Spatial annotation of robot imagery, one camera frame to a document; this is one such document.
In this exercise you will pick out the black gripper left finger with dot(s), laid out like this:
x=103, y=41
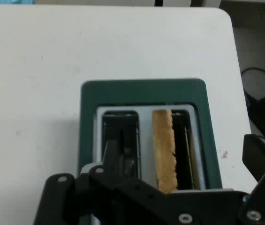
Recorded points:
x=132, y=201

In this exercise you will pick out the black vertical post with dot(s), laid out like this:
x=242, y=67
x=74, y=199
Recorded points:
x=157, y=2

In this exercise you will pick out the blue object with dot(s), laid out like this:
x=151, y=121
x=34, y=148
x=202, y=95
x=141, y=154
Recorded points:
x=17, y=1

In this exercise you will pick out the toasted bread slice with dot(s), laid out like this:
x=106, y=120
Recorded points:
x=164, y=150

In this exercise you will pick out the black power adapter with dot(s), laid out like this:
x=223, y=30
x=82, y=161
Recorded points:
x=264, y=117

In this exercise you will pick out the dark green two-slot toaster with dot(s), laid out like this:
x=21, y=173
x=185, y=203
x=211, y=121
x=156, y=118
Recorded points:
x=144, y=93

